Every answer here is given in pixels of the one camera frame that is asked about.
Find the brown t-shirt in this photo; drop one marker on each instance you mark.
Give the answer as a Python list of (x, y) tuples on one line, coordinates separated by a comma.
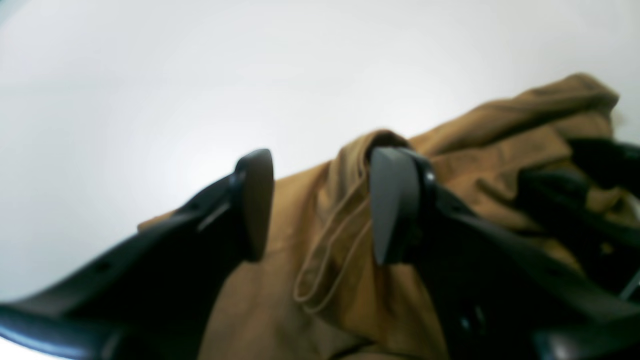
[(318, 293)]

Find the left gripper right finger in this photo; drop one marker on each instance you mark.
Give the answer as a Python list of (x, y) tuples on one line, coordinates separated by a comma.
[(497, 296)]

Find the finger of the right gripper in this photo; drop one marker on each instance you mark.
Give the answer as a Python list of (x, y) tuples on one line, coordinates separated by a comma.
[(582, 208)]

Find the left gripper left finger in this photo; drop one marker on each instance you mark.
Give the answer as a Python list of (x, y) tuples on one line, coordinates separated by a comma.
[(150, 297)]

